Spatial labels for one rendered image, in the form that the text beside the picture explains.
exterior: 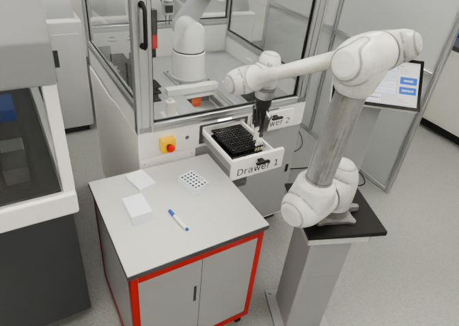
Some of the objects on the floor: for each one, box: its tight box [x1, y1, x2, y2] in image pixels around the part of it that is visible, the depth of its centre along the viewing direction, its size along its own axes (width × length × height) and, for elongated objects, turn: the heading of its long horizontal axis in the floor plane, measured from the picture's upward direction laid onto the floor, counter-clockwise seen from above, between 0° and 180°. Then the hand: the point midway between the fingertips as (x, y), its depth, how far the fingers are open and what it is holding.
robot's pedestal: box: [265, 227, 370, 326], centre depth 193 cm, size 30×30×76 cm
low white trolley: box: [88, 154, 269, 326], centre depth 191 cm, size 58×62×76 cm
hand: (257, 134), depth 184 cm, fingers closed
